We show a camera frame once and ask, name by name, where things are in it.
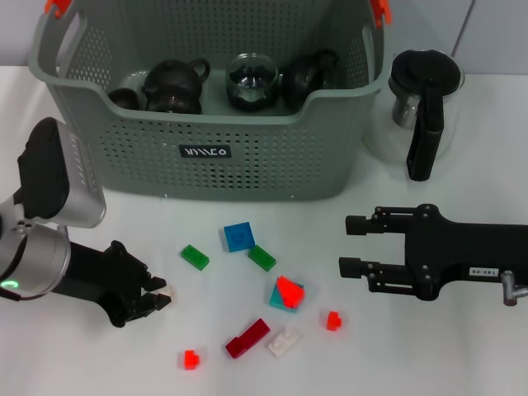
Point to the red wedge building block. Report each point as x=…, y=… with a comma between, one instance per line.
x=290, y=293

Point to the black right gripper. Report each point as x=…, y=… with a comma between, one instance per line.
x=466, y=255

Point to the grey perforated storage bin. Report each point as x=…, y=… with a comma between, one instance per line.
x=247, y=173

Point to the white building block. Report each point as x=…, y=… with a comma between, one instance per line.
x=171, y=292
x=284, y=343

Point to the small red building block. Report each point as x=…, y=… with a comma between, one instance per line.
x=334, y=321
x=189, y=359

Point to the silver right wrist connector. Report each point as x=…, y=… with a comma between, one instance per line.
x=509, y=288

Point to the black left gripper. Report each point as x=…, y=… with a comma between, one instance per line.
x=103, y=280

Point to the black clay teapot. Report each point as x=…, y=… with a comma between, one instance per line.
x=173, y=78

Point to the teal building block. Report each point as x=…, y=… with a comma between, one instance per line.
x=276, y=304

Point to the small black clay cup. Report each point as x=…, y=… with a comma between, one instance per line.
x=123, y=99

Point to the green building block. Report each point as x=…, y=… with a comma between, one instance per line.
x=262, y=257
x=194, y=256

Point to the blue square building block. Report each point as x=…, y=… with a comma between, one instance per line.
x=238, y=237

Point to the dark red long block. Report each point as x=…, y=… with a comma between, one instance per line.
x=247, y=338

